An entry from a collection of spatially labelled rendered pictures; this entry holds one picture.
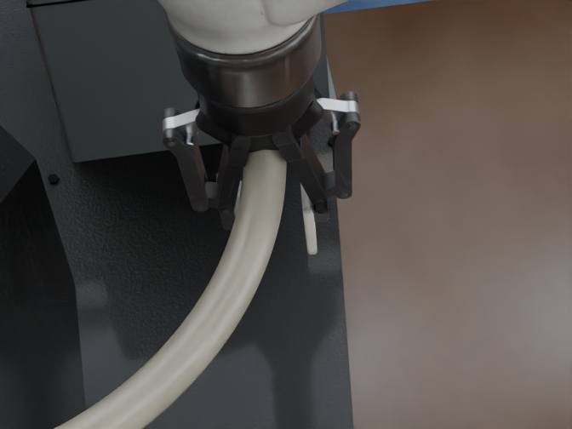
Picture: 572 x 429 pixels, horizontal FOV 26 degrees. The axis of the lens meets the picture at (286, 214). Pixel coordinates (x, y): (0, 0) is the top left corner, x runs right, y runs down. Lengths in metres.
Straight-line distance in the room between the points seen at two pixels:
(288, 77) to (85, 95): 1.18
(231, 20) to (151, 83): 1.22
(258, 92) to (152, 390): 0.20
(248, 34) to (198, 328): 0.20
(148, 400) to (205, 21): 0.24
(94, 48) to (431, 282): 0.62
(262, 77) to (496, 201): 1.32
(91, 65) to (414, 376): 0.66
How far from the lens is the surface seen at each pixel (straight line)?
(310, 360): 1.84
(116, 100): 1.91
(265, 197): 0.83
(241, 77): 0.72
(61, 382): 1.47
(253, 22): 0.67
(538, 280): 1.95
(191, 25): 0.68
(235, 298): 0.80
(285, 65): 0.72
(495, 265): 1.95
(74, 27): 1.77
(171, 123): 0.83
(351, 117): 0.82
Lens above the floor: 1.69
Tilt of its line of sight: 59 degrees down
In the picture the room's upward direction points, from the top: straight up
